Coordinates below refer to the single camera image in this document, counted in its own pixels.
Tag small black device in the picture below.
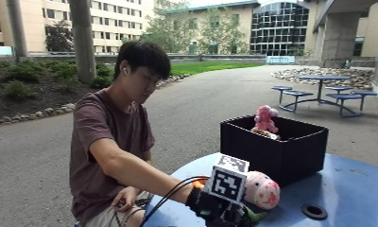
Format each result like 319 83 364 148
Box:
114 198 151 210

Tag white pink pig plush toy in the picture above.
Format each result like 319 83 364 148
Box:
242 170 282 211

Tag white cube with black markers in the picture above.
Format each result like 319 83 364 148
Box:
202 153 251 204

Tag black fabric storage box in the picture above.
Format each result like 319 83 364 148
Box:
219 114 329 187

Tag the person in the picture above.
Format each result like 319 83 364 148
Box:
68 41 256 227

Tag row of border stones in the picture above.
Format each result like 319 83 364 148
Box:
0 73 191 130

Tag bed of green shrubs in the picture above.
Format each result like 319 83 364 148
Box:
0 59 114 101

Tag green lawn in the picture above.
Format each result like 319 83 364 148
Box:
170 60 264 77

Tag blue round picnic table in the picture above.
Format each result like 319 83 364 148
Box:
271 75 378 119

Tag pile of grey rocks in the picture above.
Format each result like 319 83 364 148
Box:
270 66 375 92

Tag light blue panel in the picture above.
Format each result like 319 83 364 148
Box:
266 55 296 66

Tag thick grey pillar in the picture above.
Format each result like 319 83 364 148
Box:
66 0 98 85

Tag green trees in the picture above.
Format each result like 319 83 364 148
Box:
139 0 251 55

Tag beige building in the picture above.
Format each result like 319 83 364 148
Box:
0 0 155 55

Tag dark glass building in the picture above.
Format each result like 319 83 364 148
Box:
248 1 311 58

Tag concrete column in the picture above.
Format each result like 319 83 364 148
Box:
319 20 363 68

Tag thin grey pillar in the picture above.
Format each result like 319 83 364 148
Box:
5 0 32 61

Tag green roofed building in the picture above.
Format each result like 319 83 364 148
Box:
154 0 262 56

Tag black glove cable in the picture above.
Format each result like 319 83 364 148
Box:
138 175 210 227
149 178 210 218

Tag black table hole ring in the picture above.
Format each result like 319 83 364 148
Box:
299 202 328 221

